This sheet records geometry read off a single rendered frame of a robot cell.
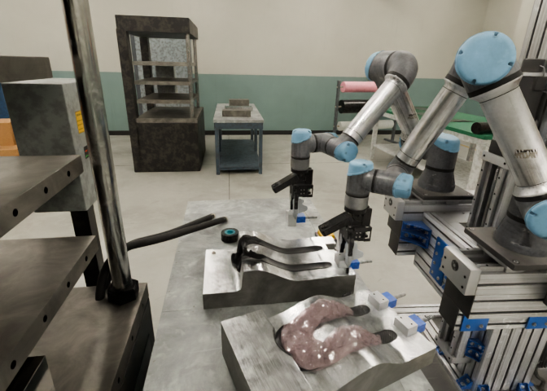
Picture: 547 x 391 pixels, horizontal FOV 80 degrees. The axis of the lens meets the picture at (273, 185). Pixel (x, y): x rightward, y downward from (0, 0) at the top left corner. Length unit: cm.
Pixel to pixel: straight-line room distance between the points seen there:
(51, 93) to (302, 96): 673
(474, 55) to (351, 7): 704
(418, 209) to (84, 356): 132
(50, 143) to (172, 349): 70
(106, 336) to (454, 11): 867
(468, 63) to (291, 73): 670
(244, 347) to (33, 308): 46
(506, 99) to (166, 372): 106
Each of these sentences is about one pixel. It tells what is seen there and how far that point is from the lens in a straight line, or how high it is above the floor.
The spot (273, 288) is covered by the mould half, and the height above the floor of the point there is 86.
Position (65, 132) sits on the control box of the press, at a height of 133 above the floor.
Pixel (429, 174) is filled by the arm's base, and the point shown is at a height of 110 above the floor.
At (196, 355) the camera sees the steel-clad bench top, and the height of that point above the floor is 80.
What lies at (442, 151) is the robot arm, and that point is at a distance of 153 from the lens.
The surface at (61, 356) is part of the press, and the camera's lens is 114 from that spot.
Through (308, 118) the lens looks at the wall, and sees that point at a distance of 770.
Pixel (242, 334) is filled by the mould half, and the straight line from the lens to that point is 89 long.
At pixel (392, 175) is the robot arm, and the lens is 103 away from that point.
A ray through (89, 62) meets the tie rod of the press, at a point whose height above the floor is 153.
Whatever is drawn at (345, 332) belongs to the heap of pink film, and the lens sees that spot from 90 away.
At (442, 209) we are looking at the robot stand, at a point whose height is 95.
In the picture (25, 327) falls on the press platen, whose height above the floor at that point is 104.
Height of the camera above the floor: 154
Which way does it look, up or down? 21 degrees down
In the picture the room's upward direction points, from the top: 1 degrees clockwise
